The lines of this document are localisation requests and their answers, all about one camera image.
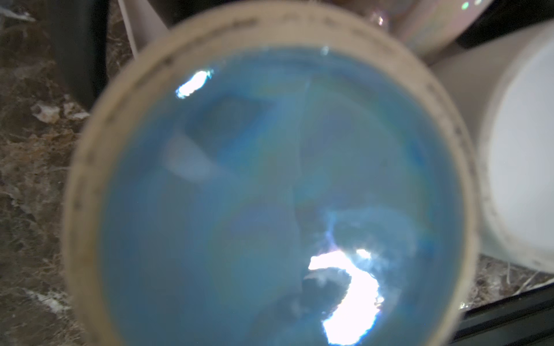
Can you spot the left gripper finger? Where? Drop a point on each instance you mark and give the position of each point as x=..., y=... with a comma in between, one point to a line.
x=79, y=40

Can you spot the beige rectangular tray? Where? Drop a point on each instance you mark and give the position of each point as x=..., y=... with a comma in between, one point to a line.
x=143, y=25

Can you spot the black white mug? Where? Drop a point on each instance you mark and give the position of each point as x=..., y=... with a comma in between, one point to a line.
x=504, y=92

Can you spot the blue butterfly mug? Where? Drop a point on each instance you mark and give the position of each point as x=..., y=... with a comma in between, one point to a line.
x=272, y=173

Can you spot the pink iridescent mug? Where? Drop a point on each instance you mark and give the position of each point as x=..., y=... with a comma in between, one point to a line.
x=424, y=26

